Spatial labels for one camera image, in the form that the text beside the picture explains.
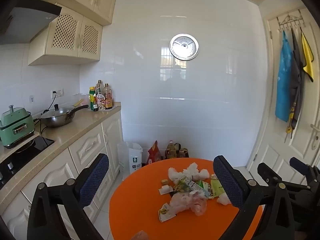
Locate green electric cooker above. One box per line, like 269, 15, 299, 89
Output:
0, 106, 34, 148

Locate blue apron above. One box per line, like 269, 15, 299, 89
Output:
275, 30, 293, 122

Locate clear plastic container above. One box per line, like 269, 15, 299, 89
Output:
72, 93, 89, 107

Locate large cooking oil bottle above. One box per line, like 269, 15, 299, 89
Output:
166, 141, 177, 159

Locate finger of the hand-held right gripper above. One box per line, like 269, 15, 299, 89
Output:
290, 157, 320, 180
257, 162, 310, 193

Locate black range hood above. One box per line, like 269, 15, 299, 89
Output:
0, 0, 63, 46

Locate printed white wrapper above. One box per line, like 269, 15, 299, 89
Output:
174, 176, 211, 197

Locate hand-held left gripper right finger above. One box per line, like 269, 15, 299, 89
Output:
213, 155, 297, 240

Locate white panel door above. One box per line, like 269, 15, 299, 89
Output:
246, 7, 320, 180

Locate cream kitchen base cabinets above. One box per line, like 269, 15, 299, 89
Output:
0, 102, 124, 240

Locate metal over-door hook rack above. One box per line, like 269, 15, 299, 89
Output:
276, 14, 307, 32

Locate green yellow-label bottle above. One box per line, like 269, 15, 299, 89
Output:
89, 87, 97, 107

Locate black glass cooktop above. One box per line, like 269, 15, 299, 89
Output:
0, 136, 55, 183

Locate red snack bag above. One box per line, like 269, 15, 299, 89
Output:
147, 140, 162, 166

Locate white printed plastic bag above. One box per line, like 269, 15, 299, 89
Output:
129, 142, 143, 175

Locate cream lattice door cabinet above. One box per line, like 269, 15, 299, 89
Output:
27, 6, 103, 67

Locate yellow cloth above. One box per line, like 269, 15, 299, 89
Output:
301, 31, 314, 82

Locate metal door handle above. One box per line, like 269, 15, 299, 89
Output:
310, 124, 320, 151

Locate crumpled paper ball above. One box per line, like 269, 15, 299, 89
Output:
216, 192, 232, 205

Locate pink label jar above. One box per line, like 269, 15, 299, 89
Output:
96, 94, 106, 111

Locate black power cable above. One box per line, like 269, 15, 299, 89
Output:
34, 92, 58, 133

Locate steel wok with lid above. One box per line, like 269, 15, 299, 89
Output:
40, 104, 89, 128

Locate grey apron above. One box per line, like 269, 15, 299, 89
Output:
286, 29, 305, 134

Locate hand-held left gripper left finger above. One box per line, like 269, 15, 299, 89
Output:
27, 153, 110, 240

